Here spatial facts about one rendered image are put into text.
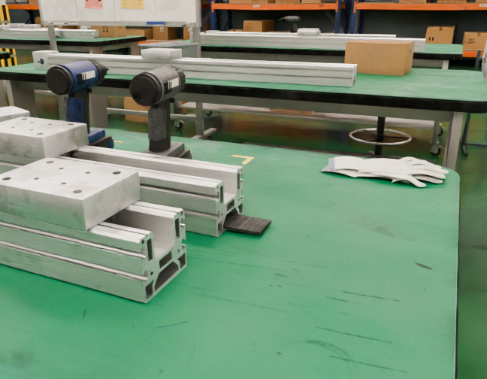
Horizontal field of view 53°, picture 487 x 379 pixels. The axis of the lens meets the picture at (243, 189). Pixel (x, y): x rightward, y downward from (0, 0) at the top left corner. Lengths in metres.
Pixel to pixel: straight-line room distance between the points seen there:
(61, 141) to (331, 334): 0.58
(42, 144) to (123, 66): 1.70
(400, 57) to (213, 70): 0.91
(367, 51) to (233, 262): 2.00
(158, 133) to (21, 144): 0.24
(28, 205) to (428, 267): 0.52
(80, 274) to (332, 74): 1.67
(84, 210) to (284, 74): 1.70
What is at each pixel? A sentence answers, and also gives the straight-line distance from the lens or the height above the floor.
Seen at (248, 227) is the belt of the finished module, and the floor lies 0.79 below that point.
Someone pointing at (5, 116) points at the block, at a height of 0.87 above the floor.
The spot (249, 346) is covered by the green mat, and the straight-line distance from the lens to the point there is 0.53.
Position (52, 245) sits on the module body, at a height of 0.83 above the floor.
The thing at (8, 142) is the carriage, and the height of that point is 0.89.
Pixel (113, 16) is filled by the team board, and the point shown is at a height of 1.02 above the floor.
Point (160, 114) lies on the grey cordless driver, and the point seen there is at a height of 0.92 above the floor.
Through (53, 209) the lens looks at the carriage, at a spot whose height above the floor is 0.88.
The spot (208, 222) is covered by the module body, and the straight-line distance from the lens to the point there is 0.74.
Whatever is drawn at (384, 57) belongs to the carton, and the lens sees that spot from 2.55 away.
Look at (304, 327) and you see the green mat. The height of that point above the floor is 0.78.
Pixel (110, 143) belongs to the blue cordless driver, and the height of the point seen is 0.81.
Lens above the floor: 1.11
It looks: 21 degrees down
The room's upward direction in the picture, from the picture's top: straight up
